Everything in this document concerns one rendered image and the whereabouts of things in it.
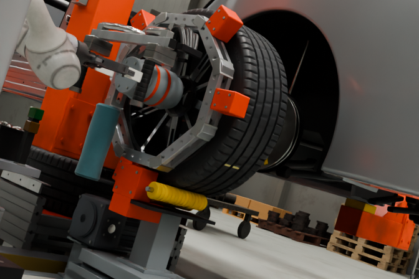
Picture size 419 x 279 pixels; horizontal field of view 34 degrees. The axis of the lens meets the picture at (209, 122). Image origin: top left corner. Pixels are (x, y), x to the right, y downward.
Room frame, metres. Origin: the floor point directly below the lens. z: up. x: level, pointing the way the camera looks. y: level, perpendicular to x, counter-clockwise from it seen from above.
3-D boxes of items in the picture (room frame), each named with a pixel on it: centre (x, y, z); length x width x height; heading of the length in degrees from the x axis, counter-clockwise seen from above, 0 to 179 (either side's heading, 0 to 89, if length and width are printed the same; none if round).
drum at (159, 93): (2.36, 0.23, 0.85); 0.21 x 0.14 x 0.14; 135
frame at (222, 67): (2.41, 0.18, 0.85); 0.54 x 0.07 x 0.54; 45
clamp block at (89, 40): (2.38, 0.45, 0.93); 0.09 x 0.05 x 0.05; 135
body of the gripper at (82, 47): (1.95, 0.40, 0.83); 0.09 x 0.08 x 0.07; 135
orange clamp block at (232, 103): (2.19, -0.04, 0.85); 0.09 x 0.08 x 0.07; 45
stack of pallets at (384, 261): (11.45, -3.14, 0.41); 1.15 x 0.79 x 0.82; 46
